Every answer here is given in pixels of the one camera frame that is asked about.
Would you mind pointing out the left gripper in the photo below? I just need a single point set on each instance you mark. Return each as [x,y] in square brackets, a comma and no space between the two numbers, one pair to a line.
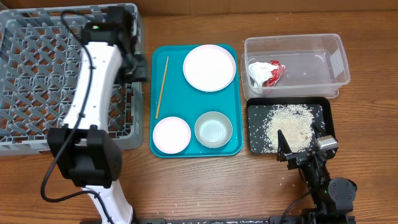
[142,76]

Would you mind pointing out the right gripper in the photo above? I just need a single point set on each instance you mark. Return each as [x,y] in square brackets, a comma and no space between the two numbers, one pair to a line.
[301,157]

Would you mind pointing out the wooden chopstick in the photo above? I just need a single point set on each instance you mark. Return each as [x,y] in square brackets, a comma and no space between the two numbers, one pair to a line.
[162,88]

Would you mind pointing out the red wrapper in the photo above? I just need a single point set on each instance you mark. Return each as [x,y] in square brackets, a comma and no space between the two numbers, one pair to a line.
[277,74]

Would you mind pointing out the small pink-rimmed plate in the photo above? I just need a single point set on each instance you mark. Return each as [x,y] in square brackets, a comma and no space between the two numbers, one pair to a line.
[171,135]

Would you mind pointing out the grey bowl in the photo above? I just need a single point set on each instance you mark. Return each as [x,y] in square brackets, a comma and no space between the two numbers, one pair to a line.
[213,129]

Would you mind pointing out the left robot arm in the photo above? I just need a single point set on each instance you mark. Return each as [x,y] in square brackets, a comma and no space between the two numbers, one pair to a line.
[82,148]

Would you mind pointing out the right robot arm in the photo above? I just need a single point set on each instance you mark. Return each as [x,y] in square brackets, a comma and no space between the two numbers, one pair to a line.
[332,197]

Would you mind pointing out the black waste tray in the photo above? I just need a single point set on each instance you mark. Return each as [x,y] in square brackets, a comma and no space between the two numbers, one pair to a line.
[323,102]

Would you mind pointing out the grey dishwasher rack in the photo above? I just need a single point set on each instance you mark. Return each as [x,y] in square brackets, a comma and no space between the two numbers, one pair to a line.
[40,62]

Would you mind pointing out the rice pile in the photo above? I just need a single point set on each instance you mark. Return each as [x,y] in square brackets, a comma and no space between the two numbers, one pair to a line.
[295,122]

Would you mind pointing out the teal plastic tray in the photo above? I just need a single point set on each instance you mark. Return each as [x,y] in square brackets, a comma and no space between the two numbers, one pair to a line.
[181,100]

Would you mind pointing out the large white plate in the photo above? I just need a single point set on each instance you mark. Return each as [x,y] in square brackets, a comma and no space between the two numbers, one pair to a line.
[209,68]

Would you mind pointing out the clear plastic container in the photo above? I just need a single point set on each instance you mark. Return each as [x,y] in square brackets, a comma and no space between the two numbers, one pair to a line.
[316,65]

